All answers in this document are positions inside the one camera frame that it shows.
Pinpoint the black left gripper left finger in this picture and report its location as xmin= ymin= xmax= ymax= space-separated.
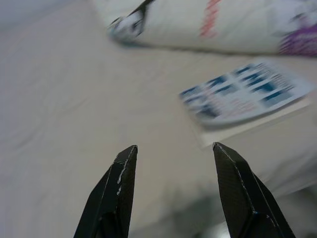
xmin=73 ymin=145 xmax=139 ymax=238

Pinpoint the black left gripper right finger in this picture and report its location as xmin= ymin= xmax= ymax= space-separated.
xmin=212 ymin=141 xmax=297 ymax=238

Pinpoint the white book with black letters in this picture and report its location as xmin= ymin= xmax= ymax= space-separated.
xmin=178 ymin=60 xmax=317 ymax=149

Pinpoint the cream sheeted mattress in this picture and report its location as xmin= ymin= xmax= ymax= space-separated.
xmin=0 ymin=0 xmax=317 ymax=238

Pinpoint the cream cartoon print blanket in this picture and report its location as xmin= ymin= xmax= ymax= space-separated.
xmin=106 ymin=0 xmax=317 ymax=58

